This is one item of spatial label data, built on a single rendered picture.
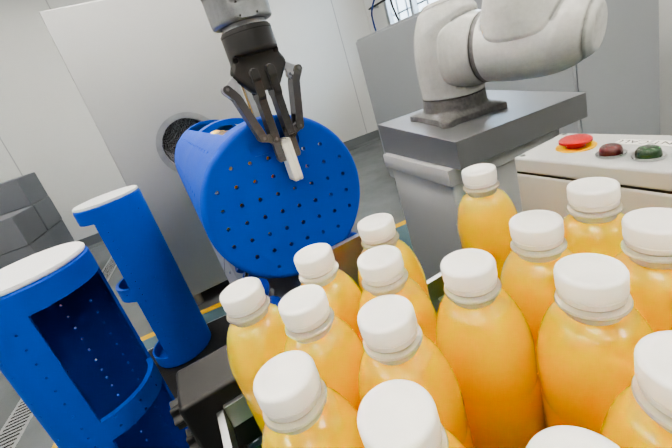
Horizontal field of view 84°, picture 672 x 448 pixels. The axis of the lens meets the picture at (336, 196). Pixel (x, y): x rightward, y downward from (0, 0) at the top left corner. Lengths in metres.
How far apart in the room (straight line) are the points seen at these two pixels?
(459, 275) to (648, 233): 0.12
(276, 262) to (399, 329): 0.43
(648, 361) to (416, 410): 0.10
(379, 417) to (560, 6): 0.74
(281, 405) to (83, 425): 1.06
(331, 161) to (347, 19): 5.52
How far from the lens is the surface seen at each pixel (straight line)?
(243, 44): 0.56
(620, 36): 2.14
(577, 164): 0.49
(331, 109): 5.91
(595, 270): 0.28
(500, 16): 0.84
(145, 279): 1.95
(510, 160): 0.95
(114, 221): 1.87
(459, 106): 0.95
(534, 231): 0.32
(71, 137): 5.85
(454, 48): 0.91
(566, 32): 0.82
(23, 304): 1.12
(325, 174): 0.65
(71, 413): 1.25
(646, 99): 2.32
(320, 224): 0.67
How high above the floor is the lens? 1.27
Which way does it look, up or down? 18 degrees down
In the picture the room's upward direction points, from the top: 17 degrees counter-clockwise
